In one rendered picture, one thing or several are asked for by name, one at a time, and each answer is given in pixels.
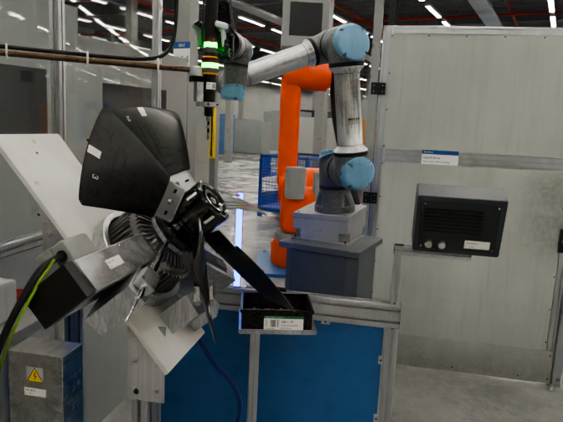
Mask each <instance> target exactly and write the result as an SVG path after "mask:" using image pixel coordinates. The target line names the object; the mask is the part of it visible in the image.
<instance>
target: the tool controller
mask: <svg viewBox="0 0 563 422"><path fill-rule="evenodd" d="M508 204H509V201H508V199H507V198H506V196H505V194H504V191H503V189H502V188H479V187H466V186H453V185H440V184H427V183H418V184H417V185H416V201H415V209H414V217H413V225H412V233H411V238H412V249H413V250H419V251H430V252H439V253H449V254H459V255H477V256H487V257H498V256H499V251H500V246H501V241H502V237H503V231H504V223H505V219H506V213H507V209H508Z"/></svg>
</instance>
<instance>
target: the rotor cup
mask: <svg viewBox="0 0 563 422"><path fill-rule="evenodd" d="M195 192H196V193H197V194H195V195H194V196H193V197H192V198H191V199H190V200H189V201H188V200H187V198H188V197H189V196H191V195H192V194H193V193H195ZM210 197H212V198H214V199H215V202H216V204H214V203H213V202H212V201H211V200H210ZM212 215H213V216H214V218H213V219H211V220H210V221H209V222H208V223H207V224H205V223H204V221H206V220H207V219H209V218H210V217H211V216H212ZM196 216H198V218H200V223H201V228H203V236H206V235H208V234H209V233H211V232H212V231H213V230H215V229H216V228H218V227H219V226H220V225H221V224H222V223H223V222H225V221H226V220H227V219H228V218H229V216H230V215H229V210H228V208H227V206H226V204H225V201H224V200H223V199H222V197H221V196H220V195H219V194H218V192H217V191H216V190H215V189H214V188H213V187H211V186H210V185H209V184H207V183H205V182H203V181H199V182H197V183H195V184H194V185H193V186H192V187H191V188H189V189H188V190H187V191H186V192H184V195H183V198H182V200H181V202H180V205H179V206H178V210H177V212H176V214H175V215H174V218H173V221H172V222H171V223H169V222H167V221H165V220H163V219H160V218H159V217H157V218H158V222H159V224H160V226H161V228H162V229H163V232H164V233H165V234H166V235H167V236H168V237H169V238H170V240H171V241H172V242H173V243H174V244H176V245H177V246H178V247H179V248H180V249H182V250H185V251H188V252H193V250H192V242H189V236H190V235H194V226H195V221H196Z"/></svg>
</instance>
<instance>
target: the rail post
mask: <svg viewBox="0 0 563 422"><path fill-rule="evenodd" d="M398 333H399V329H396V328H388V327H387V328H386V333H385V352H384V362H383V373H382V384H381V394H380V413H379V422H391V411H392V402H393V392H394V382H395V363H396V354H397V343H398Z"/></svg>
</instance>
